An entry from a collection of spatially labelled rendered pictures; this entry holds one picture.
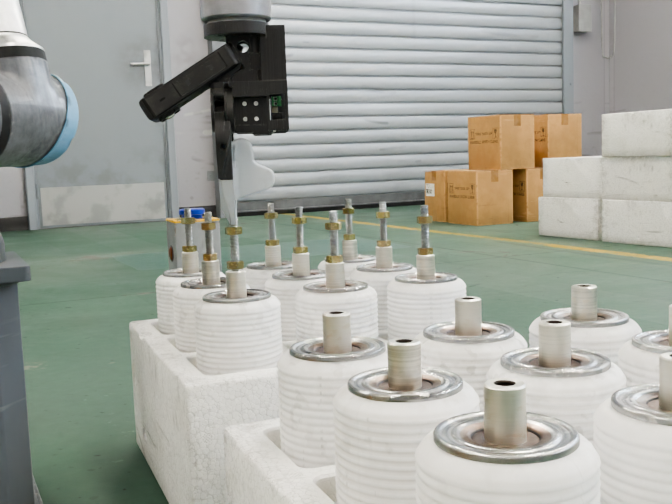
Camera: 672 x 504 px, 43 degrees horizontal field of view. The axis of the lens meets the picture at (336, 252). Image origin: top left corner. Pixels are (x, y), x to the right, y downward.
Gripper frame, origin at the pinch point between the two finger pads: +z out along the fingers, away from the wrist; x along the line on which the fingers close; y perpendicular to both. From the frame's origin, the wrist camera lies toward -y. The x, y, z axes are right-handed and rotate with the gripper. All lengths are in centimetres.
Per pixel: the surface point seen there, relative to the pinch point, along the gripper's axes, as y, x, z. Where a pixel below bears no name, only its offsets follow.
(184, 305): -6.0, 7.7, 11.4
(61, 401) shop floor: -33, 52, 35
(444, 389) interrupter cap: 15.5, -41.8, 9.2
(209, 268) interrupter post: -3.0, 10.1, 7.3
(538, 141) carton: 158, 390, -10
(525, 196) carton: 145, 374, 20
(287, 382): 5.7, -30.7, 11.2
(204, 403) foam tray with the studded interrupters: -2.7, -9.1, 18.6
